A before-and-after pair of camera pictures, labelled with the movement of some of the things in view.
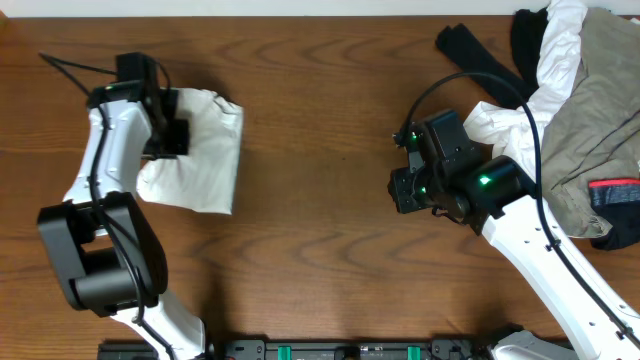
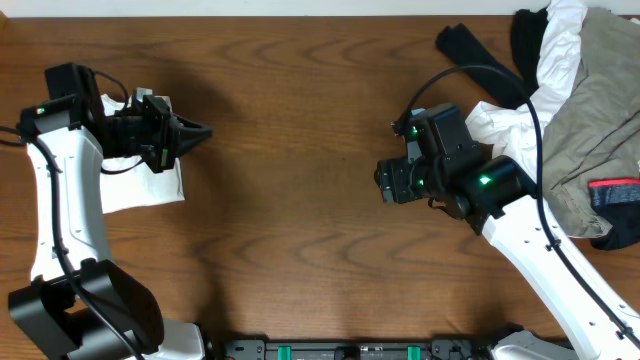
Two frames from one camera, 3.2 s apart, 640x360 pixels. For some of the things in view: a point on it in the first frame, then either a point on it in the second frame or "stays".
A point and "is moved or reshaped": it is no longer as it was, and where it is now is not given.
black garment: [468, 55] stays
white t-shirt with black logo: [204, 179] is moved or reshaped
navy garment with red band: [617, 200] stays
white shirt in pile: [509, 129] stays
